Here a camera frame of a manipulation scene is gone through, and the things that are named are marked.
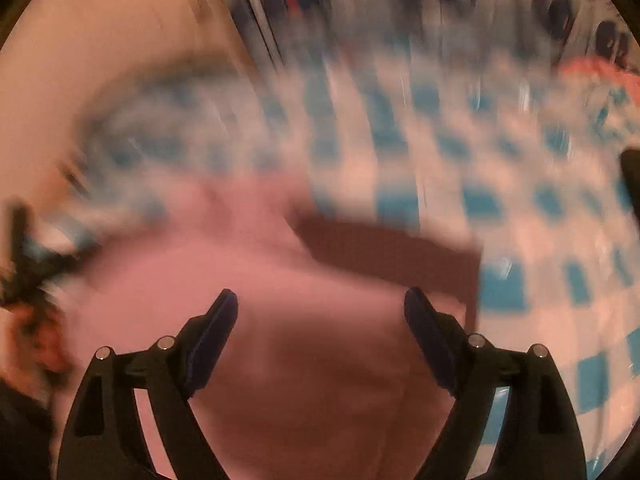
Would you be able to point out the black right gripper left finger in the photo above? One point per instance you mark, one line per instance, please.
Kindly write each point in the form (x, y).
(103, 436)

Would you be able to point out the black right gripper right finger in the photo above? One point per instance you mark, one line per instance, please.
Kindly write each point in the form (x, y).
(539, 436)

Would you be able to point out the pink garment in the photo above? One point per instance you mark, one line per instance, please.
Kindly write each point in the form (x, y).
(320, 377)

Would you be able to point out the blue white checkered bedsheet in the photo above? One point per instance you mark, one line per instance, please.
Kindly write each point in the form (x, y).
(525, 165)

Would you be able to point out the black garment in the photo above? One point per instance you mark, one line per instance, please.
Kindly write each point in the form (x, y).
(630, 166)

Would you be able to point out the pink folded cloth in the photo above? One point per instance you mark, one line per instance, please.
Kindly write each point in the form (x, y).
(595, 66)

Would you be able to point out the grey patterned pillow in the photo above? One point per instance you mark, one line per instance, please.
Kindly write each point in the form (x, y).
(547, 31)

